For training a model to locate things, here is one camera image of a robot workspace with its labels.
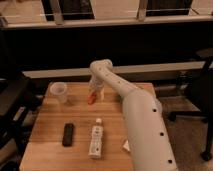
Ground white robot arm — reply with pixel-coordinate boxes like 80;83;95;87
90;59;178;171

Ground white sponge block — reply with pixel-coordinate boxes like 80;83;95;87
123;140;130;152

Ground black remote control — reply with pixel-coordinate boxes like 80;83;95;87
62;123;74;147

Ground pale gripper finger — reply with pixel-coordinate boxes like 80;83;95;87
99;90;104;101
88;91;94;98

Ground clear plastic cup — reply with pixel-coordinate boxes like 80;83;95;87
50;82;68;103

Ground white plastic bottle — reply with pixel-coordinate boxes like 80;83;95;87
88;118;103;159

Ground black chair left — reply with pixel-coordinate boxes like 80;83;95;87
0;77;45;171

